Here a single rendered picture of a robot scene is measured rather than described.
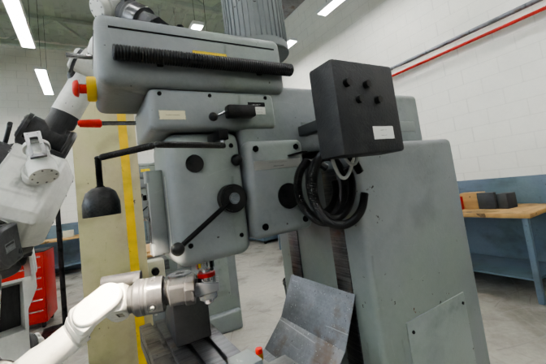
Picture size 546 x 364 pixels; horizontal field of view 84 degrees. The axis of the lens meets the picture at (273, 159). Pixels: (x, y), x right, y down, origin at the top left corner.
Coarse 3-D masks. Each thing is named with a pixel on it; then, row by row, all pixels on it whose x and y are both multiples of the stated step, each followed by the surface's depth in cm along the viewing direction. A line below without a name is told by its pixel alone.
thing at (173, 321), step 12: (168, 276) 117; (168, 312) 112; (180, 312) 104; (192, 312) 105; (204, 312) 107; (168, 324) 115; (180, 324) 103; (192, 324) 105; (204, 324) 107; (180, 336) 103; (192, 336) 104; (204, 336) 106
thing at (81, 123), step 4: (80, 120) 80; (84, 120) 80; (88, 120) 80; (92, 120) 81; (96, 120) 81; (100, 120) 82; (80, 124) 80; (84, 124) 80; (88, 124) 80; (92, 124) 81; (96, 124) 81; (100, 124) 82; (104, 124) 83; (108, 124) 83; (112, 124) 84; (116, 124) 84; (120, 124) 85; (124, 124) 85; (128, 124) 86; (132, 124) 86
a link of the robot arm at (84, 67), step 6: (90, 42) 101; (90, 48) 102; (78, 60) 103; (84, 60) 104; (90, 60) 104; (78, 66) 103; (84, 66) 104; (90, 66) 104; (78, 72) 106; (84, 72) 105; (90, 72) 105
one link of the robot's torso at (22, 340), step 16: (32, 256) 107; (32, 272) 105; (16, 288) 104; (32, 288) 104; (16, 304) 103; (0, 320) 100; (16, 320) 103; (0, 336) 97; (16, 336) 98; (32, 336) 104; (0, 352) 95; (16, 352) 98
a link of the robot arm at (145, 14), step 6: (126, 6) 87; (132, 6) 87; (138, 6) 87; (144, 6) 88; (126, 12) 87; (132, 12) 86; (138, 12) 87; (144, 12) 86; (150, 12) 90; (126, 18) 87; (132, 18) 86; (138, 18) 87; (144, 18) 85; (150, 18) 83; (156, 18) 83; (168, 24) 88
